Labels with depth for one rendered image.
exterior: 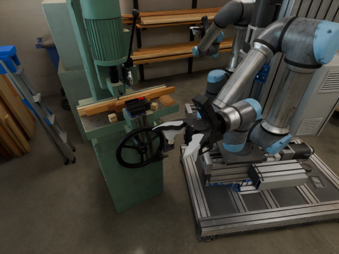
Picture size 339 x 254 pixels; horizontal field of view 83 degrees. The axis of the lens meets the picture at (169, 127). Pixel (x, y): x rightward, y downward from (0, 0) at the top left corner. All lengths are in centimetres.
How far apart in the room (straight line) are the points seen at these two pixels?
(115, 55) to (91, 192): 133
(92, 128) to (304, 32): 102
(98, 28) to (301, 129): 126
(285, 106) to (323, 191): 127
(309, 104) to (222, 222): 92
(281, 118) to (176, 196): 123
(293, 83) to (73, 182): 193
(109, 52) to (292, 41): 78
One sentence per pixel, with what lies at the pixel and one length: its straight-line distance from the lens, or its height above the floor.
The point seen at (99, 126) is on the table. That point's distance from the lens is 116.
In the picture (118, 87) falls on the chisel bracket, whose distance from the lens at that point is 119.
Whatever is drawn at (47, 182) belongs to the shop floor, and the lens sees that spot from 227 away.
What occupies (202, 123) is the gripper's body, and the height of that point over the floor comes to 125.
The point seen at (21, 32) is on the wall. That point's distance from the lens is 353.
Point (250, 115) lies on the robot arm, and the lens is 65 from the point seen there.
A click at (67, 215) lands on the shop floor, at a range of 196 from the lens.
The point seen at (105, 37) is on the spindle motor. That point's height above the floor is 134.
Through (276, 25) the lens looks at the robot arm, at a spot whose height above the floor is 144.
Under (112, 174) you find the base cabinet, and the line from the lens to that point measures 142.
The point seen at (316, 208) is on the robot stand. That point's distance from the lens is 187.
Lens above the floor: 157
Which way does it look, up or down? 38 degrees down
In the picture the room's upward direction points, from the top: straight up
